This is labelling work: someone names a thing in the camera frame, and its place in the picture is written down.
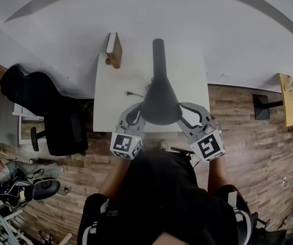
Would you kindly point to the grey desk lamp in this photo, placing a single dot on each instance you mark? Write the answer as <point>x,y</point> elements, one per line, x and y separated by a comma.
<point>159,101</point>

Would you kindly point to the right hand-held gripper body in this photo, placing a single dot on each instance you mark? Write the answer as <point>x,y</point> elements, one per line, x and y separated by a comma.
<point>207,145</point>

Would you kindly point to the white mug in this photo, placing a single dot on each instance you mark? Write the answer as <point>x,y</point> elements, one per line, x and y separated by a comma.
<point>290,86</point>

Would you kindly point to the white power strip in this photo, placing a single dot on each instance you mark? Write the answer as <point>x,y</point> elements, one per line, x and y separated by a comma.
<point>285,181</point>

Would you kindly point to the wooden leg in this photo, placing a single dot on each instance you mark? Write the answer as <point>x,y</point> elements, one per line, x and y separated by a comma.
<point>65,239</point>

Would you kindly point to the person's black shirt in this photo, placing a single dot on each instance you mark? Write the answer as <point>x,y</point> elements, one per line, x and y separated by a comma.
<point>161,200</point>

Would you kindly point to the person's shoe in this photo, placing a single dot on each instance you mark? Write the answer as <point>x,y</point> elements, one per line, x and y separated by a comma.
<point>164,145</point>

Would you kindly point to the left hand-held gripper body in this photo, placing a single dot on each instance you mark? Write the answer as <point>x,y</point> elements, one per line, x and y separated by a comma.
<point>122,144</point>

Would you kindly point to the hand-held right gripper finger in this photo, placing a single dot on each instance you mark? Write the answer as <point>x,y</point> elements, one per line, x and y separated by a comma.
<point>186,129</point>
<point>204,115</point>

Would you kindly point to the black table base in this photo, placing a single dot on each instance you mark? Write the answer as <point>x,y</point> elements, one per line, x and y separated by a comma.
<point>260,107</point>

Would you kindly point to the person's right forearm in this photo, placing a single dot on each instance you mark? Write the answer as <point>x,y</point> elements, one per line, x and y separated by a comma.
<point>218,175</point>

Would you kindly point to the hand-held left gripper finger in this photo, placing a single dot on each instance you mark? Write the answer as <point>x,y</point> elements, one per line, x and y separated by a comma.
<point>142,124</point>
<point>123,116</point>

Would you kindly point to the yellow wooden table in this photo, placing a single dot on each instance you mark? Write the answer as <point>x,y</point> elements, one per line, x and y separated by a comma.
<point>292,106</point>

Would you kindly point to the black swivel chair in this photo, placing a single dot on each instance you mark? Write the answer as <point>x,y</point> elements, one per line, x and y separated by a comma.
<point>271,235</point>

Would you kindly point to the small brown round object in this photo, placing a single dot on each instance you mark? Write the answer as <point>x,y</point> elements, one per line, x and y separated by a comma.
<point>108,61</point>

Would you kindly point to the white table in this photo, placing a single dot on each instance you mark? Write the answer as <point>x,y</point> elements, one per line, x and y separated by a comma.
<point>110,111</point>

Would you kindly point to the brown hardcover book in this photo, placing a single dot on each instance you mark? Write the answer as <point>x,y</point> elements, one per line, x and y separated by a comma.
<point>116,51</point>

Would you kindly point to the grey side desk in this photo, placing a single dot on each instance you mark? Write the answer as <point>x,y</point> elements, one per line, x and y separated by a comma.
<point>3,121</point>

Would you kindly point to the person's left forearm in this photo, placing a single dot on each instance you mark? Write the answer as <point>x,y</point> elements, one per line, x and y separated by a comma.
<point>114,177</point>

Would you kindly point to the black office chair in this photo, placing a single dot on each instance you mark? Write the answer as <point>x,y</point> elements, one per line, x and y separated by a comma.
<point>29,91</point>

